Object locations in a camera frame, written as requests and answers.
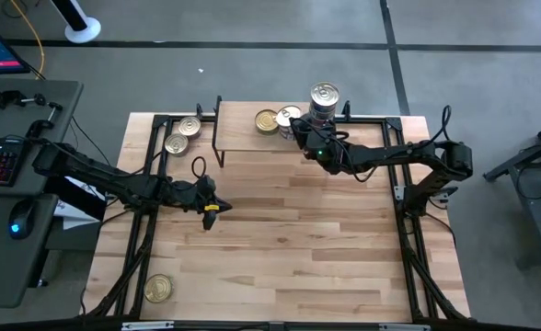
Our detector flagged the white paper sheet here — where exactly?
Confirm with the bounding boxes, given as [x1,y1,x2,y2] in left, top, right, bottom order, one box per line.
[53,177,102,231]

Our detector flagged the silver metal bracket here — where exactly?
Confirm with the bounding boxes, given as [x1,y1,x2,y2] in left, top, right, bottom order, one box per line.
[377,322,432,331]
[121,320,176,331]

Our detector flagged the wooden shelf black legs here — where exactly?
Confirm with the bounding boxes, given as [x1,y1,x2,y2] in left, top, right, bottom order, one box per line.
[195,95,352,169]

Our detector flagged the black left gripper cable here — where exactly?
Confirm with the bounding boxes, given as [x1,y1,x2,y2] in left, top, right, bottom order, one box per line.
[190,155,208,183]

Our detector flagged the gold lid seafood can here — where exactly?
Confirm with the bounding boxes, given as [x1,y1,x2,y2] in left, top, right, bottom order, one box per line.
[143,272,176,305]

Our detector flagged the black mouse blue light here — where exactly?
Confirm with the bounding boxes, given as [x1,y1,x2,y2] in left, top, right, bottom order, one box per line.
[6,199,38,241]

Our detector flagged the black table frame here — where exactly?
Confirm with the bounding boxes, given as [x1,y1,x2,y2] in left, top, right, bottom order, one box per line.
[80,112,473,323]

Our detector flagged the grey side desk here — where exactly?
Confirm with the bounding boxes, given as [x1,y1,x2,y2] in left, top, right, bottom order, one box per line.
[0,76,86,310]

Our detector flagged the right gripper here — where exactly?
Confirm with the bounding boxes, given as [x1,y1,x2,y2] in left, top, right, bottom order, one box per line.
[291,116,346,176]

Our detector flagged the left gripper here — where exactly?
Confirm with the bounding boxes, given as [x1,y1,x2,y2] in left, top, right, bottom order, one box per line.
[159,174,234,231]

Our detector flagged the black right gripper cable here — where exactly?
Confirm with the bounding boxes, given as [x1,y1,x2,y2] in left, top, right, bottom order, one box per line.
[428,104,454,146]

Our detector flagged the blue pink seafood can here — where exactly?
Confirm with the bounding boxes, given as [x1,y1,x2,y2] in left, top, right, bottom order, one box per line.
[164,132,190,158]
[178,115,203,140]
[275,105,303,133]
[308,81,341,114]

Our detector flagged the green label seafood can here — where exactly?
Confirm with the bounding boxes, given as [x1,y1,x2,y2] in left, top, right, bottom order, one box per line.
[254,108,281,136]

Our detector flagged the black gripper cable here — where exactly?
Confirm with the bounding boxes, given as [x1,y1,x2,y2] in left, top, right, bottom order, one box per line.
[428,104,454,146]
[190,155,208,183]

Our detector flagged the yellow cable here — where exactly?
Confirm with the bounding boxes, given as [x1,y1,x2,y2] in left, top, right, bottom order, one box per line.
[8,0,47,80]

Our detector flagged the black desk clamp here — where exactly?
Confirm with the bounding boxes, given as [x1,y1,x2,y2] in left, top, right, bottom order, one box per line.
[0,87,47,110]
[25,100,64,140]

